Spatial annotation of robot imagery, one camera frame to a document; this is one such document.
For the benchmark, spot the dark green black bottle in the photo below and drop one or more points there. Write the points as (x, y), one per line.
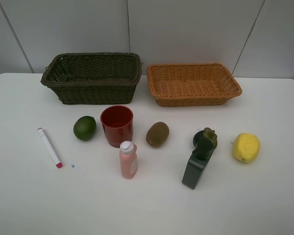
(197, 163)

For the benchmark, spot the dark mangosteen fruit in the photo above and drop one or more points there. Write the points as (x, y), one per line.
(206, 133)

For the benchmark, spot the red plastic cup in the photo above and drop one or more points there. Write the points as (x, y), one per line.
(117, 123)

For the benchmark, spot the dark brown wicker basket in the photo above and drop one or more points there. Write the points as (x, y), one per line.
(101, 78)

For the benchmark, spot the yellow lemon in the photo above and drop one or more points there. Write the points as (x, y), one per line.
(246, 147)

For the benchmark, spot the pink lotion bottle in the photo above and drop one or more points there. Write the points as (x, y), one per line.
(128, 159)

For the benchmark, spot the white marker red cap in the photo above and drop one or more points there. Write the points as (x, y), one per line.
(49, 148)

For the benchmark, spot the brown kiwi fruit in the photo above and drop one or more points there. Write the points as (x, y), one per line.
(157, 134)

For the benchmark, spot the green lime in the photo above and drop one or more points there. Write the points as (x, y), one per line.
(85, 128)

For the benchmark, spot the orange wicker basket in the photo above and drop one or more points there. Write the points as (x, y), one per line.
(185, 85)

